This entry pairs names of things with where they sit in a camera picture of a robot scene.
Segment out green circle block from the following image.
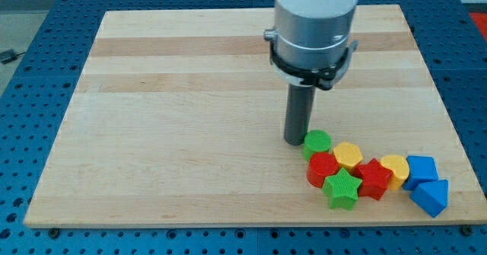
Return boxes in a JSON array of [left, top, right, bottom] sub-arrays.
[[302, 129, 332, 161]]

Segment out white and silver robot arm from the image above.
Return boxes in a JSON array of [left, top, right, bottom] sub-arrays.
[[264, 0, 358, 91]]

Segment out red circle block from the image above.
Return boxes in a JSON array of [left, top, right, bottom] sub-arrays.
[[306, 151, 339, 188]]

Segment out yellow hexagon block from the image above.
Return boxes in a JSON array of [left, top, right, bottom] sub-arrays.
[[332, 142, 363, 173]]

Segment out yellow circle block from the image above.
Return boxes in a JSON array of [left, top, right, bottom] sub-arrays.
[[380, 155, 410, 190]]

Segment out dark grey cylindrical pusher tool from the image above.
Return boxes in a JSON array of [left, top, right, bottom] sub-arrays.
[[284, 84, 316, 145]]

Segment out light wooden board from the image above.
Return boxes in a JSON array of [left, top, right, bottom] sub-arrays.
[[24, 5, 486, 228]]

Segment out green star block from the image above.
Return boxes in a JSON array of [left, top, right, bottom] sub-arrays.
[[322, 168, 362, 211]]

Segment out red star block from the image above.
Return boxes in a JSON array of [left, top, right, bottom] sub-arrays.
[[352, 158, 393, 201]]

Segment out blue cube block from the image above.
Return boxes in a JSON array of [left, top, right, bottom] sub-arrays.
[[403, 155, 439, 191]]

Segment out blue triangle block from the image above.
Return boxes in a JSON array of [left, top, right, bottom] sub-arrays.
[[409, 180, 449, 218]]

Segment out black cable on floor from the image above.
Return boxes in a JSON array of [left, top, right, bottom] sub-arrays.
[[0, 49, 27, 65]]

